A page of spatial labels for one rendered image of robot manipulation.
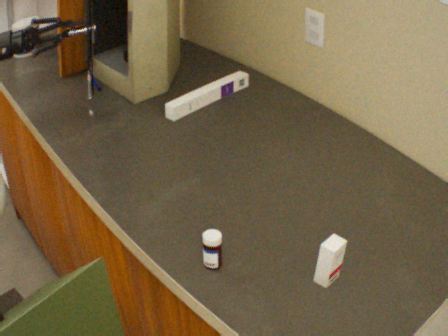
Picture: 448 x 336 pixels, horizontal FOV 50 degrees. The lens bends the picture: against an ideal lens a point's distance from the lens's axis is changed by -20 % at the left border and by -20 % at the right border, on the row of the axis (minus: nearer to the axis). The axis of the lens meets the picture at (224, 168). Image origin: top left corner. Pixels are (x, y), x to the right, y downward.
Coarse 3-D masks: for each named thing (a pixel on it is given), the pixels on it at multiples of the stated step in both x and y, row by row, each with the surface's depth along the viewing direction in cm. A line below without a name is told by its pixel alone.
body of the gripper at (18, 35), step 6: (18, 30) 137; (24, 30) 137; (30, 30) 137; (36, 30) 138; (12, 36) 135; (18, 36) 135; (24, 36) 138; (36, 36) 139; (18, 42) 135; (24, 42) 139; (12, 48) 136; (18, 48) 137; (24, 48) 140; (30, 48) 141
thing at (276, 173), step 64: (0, 64) 194; (192, 64) 177; (64, 128) 146; (128, 128) 144; (192, 128) 144; (256, 128) 144; (320, 128) 145; (128, 192) 122; (192, 192) 123; (256, 192) 122; (320, 192) 122; (384, 192) 122; (192, 256) 106; (256, 256) 106; (384, 256) 104; (256, 320) 92; (320, 320) 91; (384, 320) 89
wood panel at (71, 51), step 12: (60, 0) 158; (72, 0) 161; (60, 12) 160; (72, 12) 164; (84, 12) 167; (72, 36) 169; (84, 36) 172; (60, 48) 168; (72, 48) 171; (84, 48) 175; (60, 60) 171; (72, 60) 174; (84, 60) 177; (60, 72) 175; (72, 72) 176
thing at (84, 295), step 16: (80, 272) 65; (96, 272) 68; (48, 288) 74; (64, 288) 63; (80, 288) 66; (96, 288) 69; (32, 304) 64; (48, 304) 61; (64, 304) 64; (80, 304) 67; (96, 304) 69; (112, 304) 73; (16, 320) 56; (32, 320) 59; (48, 320) 62; (64, 320) 65; (80, 320) 67; (96, 320) 70; (112, 320) 74
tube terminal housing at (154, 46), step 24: (144, 0) 139; (168, 0) 146; (144, 24) 144; (168, 24) 151; (144, 48) 148; (168, 48) 155; (96, 72) 171; (144, 72) 152; (168, 72) 160; (144, 96) 156
